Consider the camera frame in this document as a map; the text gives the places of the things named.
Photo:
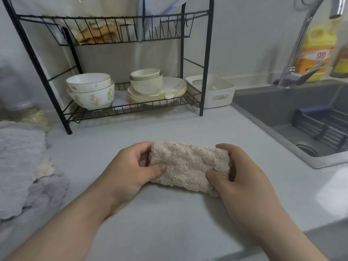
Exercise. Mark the grey plastic lid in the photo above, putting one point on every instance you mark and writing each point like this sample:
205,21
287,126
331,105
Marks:
142,18

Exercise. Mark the blue rimmed container lid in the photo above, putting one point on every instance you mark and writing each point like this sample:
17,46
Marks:
178,4

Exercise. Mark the beige checked towel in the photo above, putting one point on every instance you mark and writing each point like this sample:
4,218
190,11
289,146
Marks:
187,165

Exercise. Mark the yellow detergent bottle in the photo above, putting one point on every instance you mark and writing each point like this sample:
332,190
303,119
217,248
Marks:
316,54

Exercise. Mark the pale green rice paddle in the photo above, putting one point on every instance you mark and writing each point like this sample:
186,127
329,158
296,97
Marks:
168,94

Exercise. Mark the small white bowl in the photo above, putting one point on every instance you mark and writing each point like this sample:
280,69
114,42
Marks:
145,86
145,73

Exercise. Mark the small bowls on plates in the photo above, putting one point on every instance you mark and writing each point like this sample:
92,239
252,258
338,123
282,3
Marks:
144,100

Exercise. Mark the large clear food container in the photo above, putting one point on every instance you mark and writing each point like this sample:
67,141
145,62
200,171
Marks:
108,5

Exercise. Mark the chrome faucet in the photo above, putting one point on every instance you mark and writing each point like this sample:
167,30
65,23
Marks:
295,51

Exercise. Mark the person's right forearm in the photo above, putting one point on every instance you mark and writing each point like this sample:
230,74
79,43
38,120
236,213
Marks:
277,236

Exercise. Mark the person's left hand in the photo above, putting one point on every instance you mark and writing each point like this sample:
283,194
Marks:
127,176

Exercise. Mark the yellow dish cloth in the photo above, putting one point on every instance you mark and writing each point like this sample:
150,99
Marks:
98,32

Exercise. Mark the person's left forearm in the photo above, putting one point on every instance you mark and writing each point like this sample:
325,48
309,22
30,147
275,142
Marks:
54,231

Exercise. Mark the grey kitchen sink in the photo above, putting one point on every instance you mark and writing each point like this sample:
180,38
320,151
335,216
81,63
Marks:
261,111

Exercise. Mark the person's right hand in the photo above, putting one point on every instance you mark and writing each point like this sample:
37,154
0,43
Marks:
247,187

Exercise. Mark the pile of fluffy cloths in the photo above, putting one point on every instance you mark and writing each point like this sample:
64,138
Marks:
19,160

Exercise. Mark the small clear jar of oats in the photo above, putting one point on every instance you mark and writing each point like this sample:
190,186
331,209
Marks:
34,118

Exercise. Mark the clear jar grey contents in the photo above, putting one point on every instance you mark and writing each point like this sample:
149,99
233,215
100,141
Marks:
13,89

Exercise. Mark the white plastic basket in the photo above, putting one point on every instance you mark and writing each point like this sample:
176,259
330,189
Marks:
214,92

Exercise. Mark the yellow label sauce bottle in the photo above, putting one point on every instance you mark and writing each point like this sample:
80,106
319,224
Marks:
341,65

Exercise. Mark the blue sink drain rack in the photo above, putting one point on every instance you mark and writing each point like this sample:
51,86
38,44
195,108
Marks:
320,122

